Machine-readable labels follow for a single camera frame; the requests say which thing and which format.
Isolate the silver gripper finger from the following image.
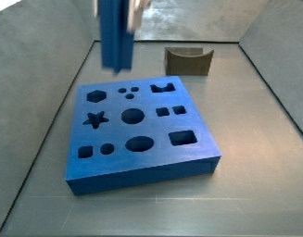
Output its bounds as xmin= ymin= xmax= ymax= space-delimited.
xmin=126 ymin=0 xmax=151 ymax=32
xmin=92 ymin=0 xmax=98 ymax=18

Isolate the blue shape sorter block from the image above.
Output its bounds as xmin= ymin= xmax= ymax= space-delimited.
xmin=65 ymin=76 xmax=221 ymax=195

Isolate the blue star prism object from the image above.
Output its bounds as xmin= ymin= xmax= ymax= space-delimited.
xmin=98 ymin=0 xmax=133 ymax=73

